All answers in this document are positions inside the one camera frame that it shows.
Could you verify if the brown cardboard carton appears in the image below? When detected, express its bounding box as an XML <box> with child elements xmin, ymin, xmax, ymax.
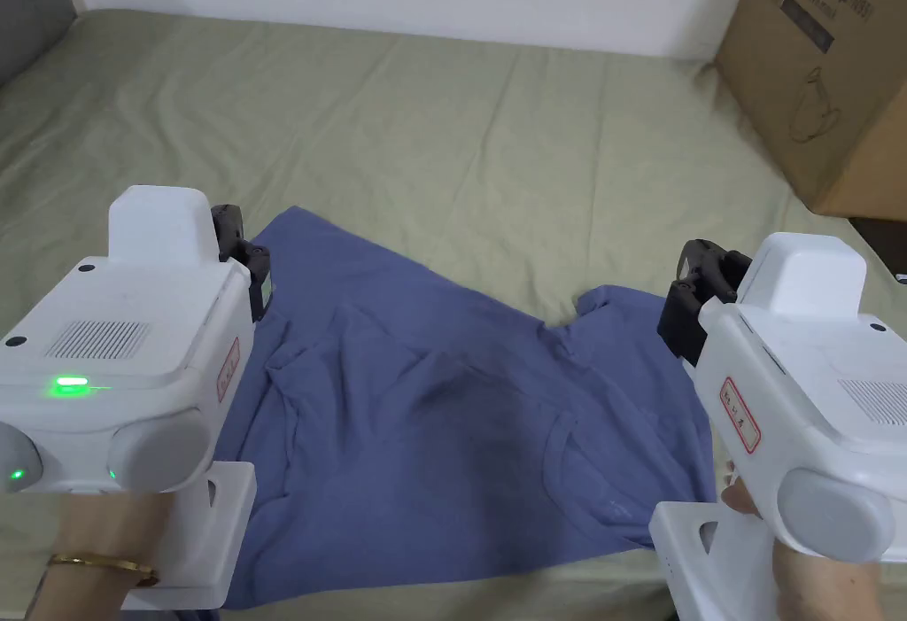
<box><xmin>711</xmin><ymin>0</ymin><xmax>907</xmax><ymax>222</ymax></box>

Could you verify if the blue shirt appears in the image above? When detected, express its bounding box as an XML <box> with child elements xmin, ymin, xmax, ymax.
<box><xmin>212</xmin><ymin>206</ymin><xmax>717</xmax><ymax>609</ymax></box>

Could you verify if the bed with pale green sheet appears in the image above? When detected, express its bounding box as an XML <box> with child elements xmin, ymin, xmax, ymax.
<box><xmin>0</xmin><ymin>7</ymin><xmax>907</xmax><ymax>621</ymax></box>

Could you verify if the person's left hand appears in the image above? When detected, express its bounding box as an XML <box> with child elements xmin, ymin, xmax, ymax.
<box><xmin>50</xmin><ymin>492</ymin><xmax>187</xmax><ymax>583</ymax></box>

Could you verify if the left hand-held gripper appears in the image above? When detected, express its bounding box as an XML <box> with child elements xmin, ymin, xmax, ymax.
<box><xmin>0</xmin><ymin>184</ymin><xmax>275</xmax><ymax>612</ymax></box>

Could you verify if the person's right hand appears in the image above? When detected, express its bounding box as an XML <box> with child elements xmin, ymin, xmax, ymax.
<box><xmin>722</xmin><ymin>462</ymin><xmax>888</xmax><ymax>621</ymax></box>

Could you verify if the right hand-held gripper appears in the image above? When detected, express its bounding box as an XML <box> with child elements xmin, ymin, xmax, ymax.
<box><xmin>647</xmin><ymin>232</ymin><xmax>907</xmax><ymax>621</ymax></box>

